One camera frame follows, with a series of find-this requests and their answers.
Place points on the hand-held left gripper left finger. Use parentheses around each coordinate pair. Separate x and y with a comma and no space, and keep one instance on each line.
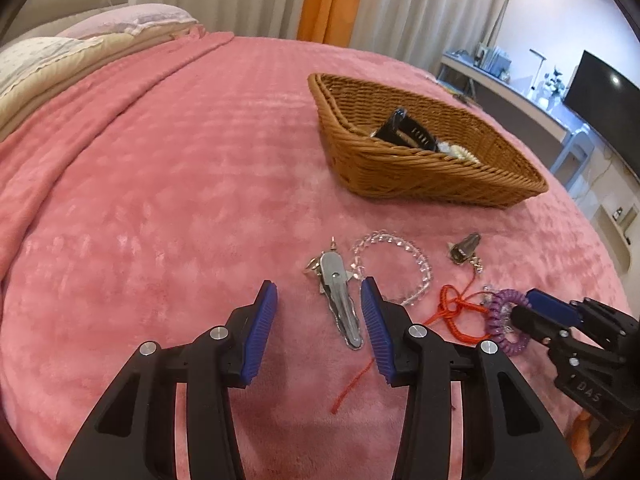
(260,330)

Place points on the brown wicker basket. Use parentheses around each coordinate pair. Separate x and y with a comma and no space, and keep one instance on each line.
(400,175)

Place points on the white desk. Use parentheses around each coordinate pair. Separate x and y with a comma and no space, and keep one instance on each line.
(510,100)

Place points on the beige quilt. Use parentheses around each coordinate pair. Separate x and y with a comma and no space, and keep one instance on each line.
(75,70)

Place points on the flower vase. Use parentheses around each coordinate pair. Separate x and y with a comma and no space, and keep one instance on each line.
(555,85)

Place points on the small dark pendant clip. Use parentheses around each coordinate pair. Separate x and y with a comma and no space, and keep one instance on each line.
(462,250)

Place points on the lilac pillow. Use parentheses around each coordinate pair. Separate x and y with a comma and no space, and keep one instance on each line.
(140,15)

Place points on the person's right hand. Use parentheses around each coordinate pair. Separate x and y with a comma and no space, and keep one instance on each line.
(582,432)

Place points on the books on desk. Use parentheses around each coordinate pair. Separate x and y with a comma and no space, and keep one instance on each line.
(492,60)

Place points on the black television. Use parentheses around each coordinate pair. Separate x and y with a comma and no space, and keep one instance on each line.
(600,95)

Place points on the white floral pillow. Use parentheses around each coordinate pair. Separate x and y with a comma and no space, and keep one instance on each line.
(35,60)

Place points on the orange curtain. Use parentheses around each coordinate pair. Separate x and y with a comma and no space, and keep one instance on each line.
(332,0)

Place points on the white desk lamp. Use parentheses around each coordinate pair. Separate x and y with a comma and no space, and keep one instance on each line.
(536,67)

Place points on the black wrist watch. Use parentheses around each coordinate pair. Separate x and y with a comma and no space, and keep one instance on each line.
(405,130)

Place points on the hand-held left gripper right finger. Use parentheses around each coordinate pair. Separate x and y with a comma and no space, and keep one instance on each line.
(377,330)

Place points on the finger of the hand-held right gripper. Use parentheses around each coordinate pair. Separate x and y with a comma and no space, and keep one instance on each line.
(532,322)
(555,307)

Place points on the silver hair clip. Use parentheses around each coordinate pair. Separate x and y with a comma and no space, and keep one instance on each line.
(337,290)

